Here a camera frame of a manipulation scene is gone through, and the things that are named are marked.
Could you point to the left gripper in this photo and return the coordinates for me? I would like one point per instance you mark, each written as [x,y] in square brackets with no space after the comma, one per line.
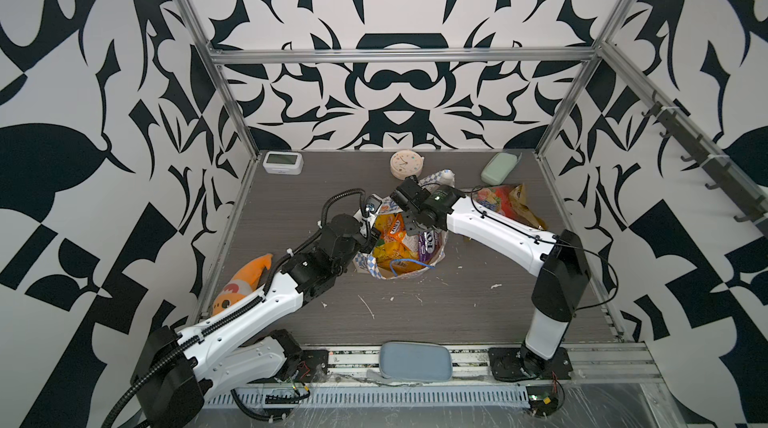
[369,239]

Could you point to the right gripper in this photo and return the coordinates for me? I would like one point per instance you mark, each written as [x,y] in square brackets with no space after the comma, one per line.
[410,229]

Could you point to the blue checkered paper bag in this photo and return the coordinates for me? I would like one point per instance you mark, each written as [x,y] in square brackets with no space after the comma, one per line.
[366,263]

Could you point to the red fruit snack bag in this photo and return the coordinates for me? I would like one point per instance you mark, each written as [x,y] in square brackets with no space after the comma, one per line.
[496,199]

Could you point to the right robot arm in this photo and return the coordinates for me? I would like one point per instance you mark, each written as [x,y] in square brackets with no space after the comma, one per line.
[558,262]

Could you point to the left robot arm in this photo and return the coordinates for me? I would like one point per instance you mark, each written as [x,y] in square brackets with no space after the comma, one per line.
[178,372]

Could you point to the purple snack pack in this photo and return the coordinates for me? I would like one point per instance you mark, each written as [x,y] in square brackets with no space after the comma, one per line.
[431,246]

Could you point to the orange snack pack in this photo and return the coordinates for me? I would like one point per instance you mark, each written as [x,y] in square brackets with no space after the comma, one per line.
[396,251]

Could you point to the mint green case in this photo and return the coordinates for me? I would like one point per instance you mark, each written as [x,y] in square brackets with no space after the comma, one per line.
[499,168]

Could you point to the white digital clock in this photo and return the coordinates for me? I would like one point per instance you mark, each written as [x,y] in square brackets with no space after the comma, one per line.
[283,163]

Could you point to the orange plush toy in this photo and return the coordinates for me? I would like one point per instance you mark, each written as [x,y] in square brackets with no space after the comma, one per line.
[243,283]

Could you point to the grey-blue pouch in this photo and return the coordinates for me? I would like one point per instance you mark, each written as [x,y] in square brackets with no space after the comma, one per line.
[415,362]

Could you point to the wall hook rack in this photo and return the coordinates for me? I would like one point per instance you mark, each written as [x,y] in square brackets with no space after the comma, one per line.
[701,152]

